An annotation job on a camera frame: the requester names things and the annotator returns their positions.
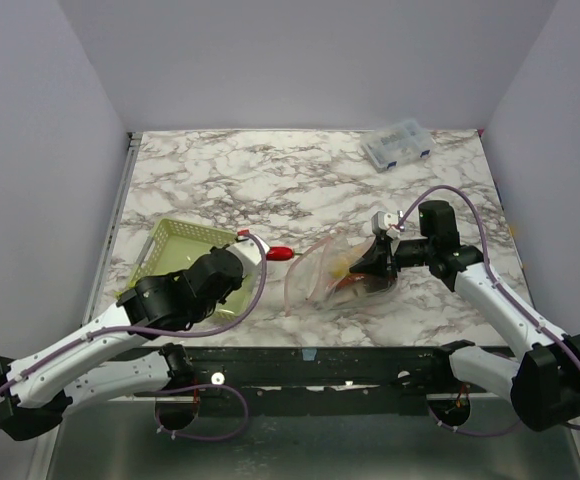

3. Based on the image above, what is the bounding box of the yellow fake lemon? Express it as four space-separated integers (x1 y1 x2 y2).
329 255 351 278

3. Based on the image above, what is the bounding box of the clear zip top bag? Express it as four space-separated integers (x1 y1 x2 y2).
283 234 398 316

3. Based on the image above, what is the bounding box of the red fake chili pepper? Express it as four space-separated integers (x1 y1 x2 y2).
266 246 301 262

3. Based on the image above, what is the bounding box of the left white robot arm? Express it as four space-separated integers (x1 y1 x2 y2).
0 240 267 441

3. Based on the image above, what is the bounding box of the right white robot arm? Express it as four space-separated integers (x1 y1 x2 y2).
350 200 580 432

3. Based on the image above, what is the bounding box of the dark maroon fake fruit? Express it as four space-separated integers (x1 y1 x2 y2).
362 276 395 296

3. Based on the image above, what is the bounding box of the green plastic basket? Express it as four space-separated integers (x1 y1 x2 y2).
117 217 257 324

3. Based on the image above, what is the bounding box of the clear plastic organizer box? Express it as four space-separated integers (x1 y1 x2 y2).
360 119 435 172

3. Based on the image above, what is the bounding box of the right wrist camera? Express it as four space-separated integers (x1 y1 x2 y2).
371 210 405 240

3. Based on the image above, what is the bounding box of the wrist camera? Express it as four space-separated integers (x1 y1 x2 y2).
371 210 405 240
227 235 270 274

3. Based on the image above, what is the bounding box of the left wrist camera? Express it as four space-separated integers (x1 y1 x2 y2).
227 235 270 274

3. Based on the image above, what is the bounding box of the black table front rail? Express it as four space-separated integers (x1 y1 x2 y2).
134 341 506 419

